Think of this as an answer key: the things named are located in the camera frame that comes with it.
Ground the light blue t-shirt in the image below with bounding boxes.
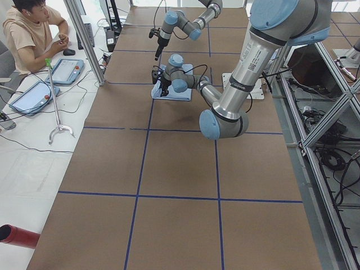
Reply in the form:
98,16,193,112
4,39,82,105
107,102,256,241
152,65,192,101

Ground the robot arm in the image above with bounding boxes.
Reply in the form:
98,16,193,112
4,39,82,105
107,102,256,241
152,0,332,140
148,0,223,61

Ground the blue teach pendant far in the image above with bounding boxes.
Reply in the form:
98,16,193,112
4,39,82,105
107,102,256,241
46,58,84,86

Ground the seated man in beige shirt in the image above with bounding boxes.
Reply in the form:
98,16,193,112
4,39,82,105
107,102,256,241
3,1,69,74

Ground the black keyboard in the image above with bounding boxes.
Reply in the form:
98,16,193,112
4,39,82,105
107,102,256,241
76,22,96,51

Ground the aluminium frame post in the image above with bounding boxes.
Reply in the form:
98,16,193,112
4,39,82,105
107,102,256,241
64,0,105,86

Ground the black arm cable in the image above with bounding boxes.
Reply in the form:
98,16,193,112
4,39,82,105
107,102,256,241
182,64,254,113
152,0,165,30

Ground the blue teach pendant near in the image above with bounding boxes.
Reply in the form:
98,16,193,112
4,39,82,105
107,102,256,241
9,81,53,116

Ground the blue teach pendant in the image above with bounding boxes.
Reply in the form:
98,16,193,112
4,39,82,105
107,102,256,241
46,58,84,86
9,81,53,116

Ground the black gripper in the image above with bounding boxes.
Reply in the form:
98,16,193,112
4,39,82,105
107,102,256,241
148,28,169,61
151,65,170,97

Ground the black computer mouse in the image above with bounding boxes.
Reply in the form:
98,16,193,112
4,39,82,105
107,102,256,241
63,48,76,56

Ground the red cylinder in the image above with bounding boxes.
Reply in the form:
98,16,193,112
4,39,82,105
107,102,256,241
1,224,40,249

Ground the aluminium frame rail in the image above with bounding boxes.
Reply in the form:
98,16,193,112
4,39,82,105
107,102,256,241
276,43,359,269

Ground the metal reacher grabber stick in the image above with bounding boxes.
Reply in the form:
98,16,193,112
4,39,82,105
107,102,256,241
45,58,75,145

